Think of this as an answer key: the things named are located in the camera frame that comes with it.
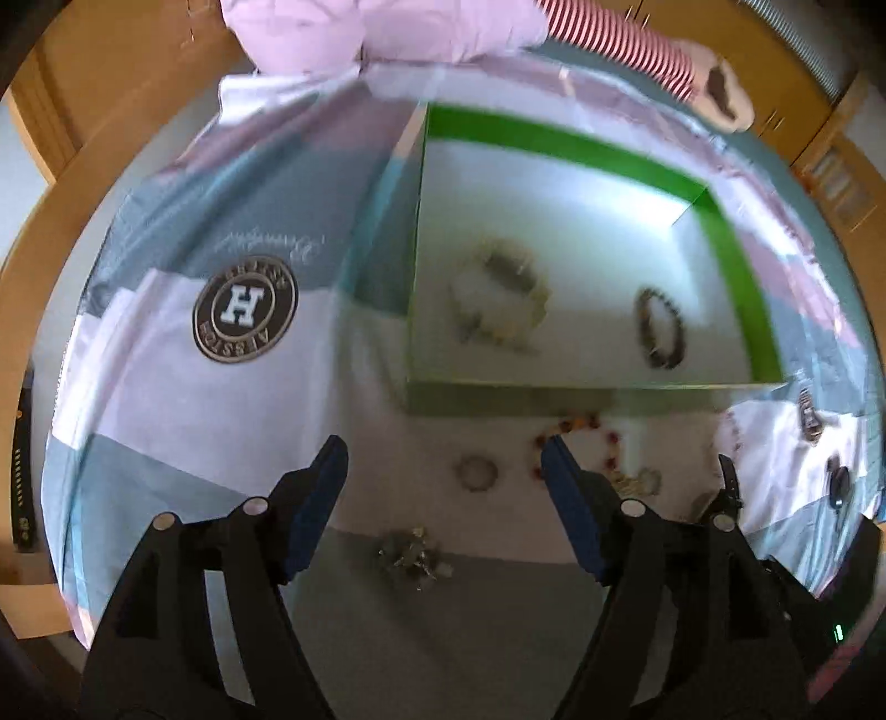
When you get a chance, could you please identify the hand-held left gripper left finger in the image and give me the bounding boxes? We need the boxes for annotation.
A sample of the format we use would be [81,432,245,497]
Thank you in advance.
[79,435,351,720]

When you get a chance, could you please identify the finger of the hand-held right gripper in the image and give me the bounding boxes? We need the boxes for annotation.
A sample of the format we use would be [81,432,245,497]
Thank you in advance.
[717,453,749,528]

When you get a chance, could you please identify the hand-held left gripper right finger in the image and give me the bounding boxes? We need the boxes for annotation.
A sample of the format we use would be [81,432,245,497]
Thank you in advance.
[541,435,807,720]

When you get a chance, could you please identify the metal bangle with charms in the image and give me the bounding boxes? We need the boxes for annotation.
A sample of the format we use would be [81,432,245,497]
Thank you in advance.
[607,465,664,500]

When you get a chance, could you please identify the red bead bracelet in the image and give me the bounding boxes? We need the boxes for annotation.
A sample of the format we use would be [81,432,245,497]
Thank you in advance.
[532,414,622,480]

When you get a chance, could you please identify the metal jewelry cluster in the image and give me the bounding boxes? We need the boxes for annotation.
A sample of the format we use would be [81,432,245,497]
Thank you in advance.
[377,526,456,591]

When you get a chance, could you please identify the small pale ring bracelet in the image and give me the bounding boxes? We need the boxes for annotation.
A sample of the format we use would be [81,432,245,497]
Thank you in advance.
[455,452,501,494]

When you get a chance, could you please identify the green cardboard box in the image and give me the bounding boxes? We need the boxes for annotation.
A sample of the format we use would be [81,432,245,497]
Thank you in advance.
[405,102,790,418]

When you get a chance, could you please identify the black round device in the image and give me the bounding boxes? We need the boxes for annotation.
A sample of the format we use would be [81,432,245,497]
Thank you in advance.
[826,453,854,534]

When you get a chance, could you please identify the plaid bedsheet with round logo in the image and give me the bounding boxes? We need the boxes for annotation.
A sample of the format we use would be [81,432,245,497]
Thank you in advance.
[40,48,886,652]

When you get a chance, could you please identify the black remote control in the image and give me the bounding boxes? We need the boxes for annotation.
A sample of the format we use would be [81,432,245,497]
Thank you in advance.
[12,370,37,553]

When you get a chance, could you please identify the striped plush toy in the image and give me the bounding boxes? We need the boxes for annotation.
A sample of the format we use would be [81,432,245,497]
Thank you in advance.
[536,0,757,134]

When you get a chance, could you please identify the pink pillow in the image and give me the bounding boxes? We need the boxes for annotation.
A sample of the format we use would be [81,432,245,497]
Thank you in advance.
[220,0,549,76]

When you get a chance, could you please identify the dark bead bracelet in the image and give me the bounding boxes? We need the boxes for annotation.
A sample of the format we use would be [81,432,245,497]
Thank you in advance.
[633,286,688,372]

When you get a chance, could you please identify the white pearl bracelet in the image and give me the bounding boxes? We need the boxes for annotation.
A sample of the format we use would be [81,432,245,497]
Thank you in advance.
[449,239,553,356]

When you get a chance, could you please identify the wooden wall cabinets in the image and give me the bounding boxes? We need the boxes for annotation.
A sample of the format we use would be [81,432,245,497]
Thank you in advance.
[609,0,886,236]

